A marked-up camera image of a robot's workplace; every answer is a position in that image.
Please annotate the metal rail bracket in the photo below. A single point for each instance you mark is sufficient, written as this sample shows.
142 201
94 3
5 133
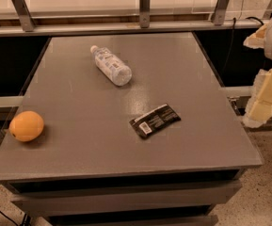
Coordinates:
218 16
24 16
144 13

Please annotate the right metal rail bracket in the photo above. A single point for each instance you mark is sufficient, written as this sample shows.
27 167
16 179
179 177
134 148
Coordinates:
218 16

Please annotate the grey table drawer front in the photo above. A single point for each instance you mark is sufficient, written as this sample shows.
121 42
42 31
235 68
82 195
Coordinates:
129 198

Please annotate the orange fruit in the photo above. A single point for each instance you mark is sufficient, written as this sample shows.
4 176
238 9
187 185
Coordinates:
26 126

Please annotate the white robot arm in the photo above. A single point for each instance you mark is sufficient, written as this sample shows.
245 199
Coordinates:
268 42

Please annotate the left metal rail bracket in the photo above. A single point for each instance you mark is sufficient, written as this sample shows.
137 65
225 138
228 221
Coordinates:
24 16

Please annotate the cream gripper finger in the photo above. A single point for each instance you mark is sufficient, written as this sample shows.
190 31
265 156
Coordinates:
256 39
259 107

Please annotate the horizontal metal rail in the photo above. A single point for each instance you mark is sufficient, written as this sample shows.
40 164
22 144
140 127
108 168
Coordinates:
127 28

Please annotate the black rxbar chocolate wrapper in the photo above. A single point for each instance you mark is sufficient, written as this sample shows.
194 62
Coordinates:
154 121

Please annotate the middle metal rail bracket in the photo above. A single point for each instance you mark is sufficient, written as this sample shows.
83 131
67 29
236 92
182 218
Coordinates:
144 13

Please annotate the clear plastic water bottle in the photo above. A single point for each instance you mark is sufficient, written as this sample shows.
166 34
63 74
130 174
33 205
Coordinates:
112 66

